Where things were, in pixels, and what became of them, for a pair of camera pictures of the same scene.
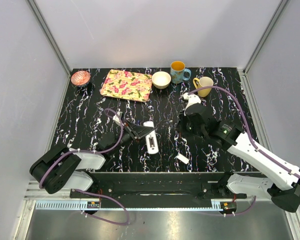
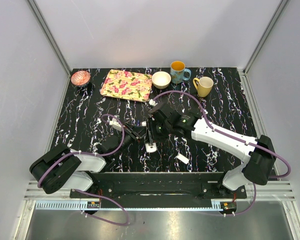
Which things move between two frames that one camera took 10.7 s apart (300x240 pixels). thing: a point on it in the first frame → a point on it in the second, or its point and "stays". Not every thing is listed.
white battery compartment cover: (182, 158) stays
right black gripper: (182, 118) → (149, 132)
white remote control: (151, 140) stays
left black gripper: (137, 132) stays
